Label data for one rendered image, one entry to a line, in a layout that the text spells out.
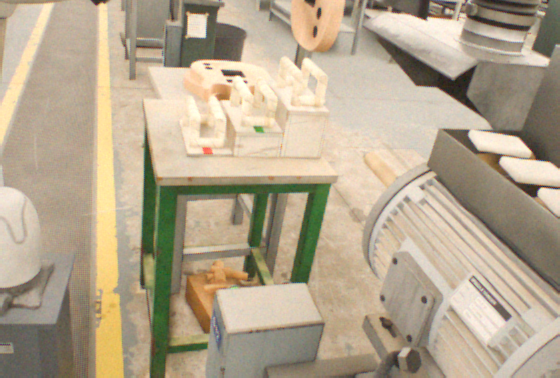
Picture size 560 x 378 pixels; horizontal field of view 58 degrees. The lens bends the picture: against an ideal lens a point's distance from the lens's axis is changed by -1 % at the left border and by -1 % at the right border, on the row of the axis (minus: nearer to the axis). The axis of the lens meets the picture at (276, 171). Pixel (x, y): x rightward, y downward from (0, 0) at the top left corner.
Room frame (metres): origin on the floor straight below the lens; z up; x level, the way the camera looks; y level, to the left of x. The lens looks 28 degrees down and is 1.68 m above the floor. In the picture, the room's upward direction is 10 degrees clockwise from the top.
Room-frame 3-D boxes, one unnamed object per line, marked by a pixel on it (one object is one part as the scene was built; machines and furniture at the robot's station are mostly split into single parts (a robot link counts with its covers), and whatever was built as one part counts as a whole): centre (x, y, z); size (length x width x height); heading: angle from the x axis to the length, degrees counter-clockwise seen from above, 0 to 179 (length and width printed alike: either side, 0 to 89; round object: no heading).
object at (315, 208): (1.50, -0.15, 0.45); 0.05 x 0.05 x 0.90; 21
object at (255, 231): (2.01, 0.05, 0.45); 0.05 x 0.05 x 0.90; 21
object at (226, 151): (1.58, 0.27, 0.94); 0.27 x 0.15 x 0.01; 21
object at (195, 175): (1.67, 0.18, 0.55); 0.62 x 0.58 x 0.76; 21
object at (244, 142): (1.64, 0.12, 0.98); 0.27 x 0.16 x 0.09; 21
